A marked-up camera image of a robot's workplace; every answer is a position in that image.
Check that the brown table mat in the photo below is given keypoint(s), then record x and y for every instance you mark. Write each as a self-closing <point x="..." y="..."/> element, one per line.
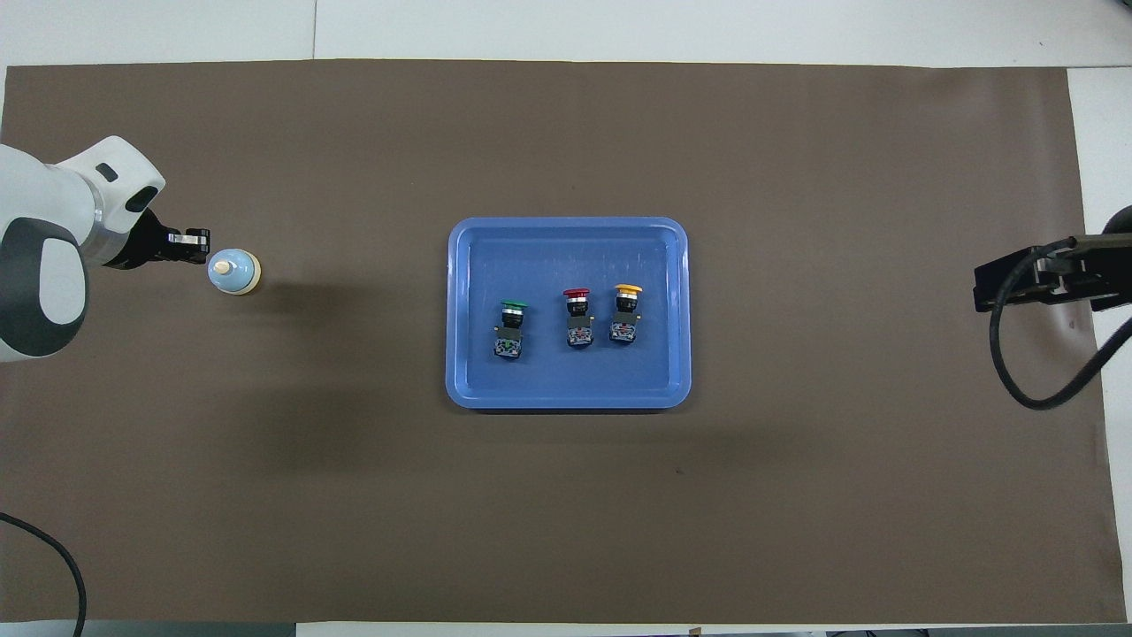
<point x="354" y="487"/>

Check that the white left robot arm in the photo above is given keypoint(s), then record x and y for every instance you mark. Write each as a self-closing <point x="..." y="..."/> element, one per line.
<point x="44" y="195"/>

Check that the blue plastic tray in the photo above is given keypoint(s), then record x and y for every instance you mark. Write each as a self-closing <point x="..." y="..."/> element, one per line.
<point x="566" y="257"/>

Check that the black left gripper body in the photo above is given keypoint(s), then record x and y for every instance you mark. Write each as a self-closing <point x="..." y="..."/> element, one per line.
<point x="146" y="243"/>

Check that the yellow push button switch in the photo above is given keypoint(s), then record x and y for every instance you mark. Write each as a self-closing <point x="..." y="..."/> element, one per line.
<point x="623" y="329"/>

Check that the red push button switch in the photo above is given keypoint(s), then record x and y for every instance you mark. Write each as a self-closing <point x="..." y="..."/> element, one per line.
<point x="579" y="334"/>

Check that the light blue desk bell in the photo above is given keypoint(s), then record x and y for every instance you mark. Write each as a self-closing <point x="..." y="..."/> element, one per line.
<point x="232" y="274"/>

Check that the green push button switch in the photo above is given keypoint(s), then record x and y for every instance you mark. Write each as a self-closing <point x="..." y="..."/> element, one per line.
<point x="511" y="341"/>

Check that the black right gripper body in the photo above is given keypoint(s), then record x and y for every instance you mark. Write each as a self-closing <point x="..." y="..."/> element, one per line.
<point x="1110" y="274"/>

